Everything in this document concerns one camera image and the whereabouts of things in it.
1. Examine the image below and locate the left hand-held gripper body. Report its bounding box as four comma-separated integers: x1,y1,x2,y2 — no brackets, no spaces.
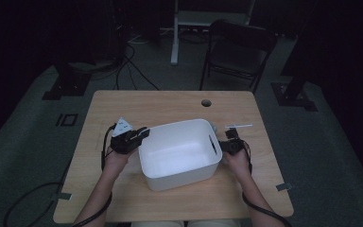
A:
110,116,146,155

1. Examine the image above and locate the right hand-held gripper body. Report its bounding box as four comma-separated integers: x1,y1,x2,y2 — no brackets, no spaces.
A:
225,123,253,156

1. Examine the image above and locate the white plastic basket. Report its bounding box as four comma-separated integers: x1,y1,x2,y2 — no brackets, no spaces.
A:
137,118,224,192

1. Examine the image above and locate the person's right hand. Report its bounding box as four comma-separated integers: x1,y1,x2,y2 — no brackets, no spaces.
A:
222,148,253,183

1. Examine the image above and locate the person's left hand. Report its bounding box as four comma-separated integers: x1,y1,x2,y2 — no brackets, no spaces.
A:
103,147,135,178

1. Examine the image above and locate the black stand base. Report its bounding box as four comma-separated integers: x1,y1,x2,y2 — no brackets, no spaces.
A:
270,37,319,112
42,61,93,101

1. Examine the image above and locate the black folding chair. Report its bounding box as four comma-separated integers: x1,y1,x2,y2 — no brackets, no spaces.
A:
199,18,278,95

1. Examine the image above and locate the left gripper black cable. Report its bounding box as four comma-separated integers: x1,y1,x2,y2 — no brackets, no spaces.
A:
71,124,116,227

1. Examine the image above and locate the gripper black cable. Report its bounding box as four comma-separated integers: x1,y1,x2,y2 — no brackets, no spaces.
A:
241,140,294,227
71,124,116,227

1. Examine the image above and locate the thin black cable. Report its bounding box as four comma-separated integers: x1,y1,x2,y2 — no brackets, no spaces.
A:
124,55,160,92
114,44,137,91

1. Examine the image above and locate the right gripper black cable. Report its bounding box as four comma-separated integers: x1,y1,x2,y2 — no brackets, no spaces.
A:
241,140,294,227

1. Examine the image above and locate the white metal desk frame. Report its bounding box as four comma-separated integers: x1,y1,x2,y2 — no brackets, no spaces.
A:
170,0,256,66

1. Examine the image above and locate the thick black looped cable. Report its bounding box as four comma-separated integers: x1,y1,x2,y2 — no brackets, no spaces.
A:
3,182,64,227

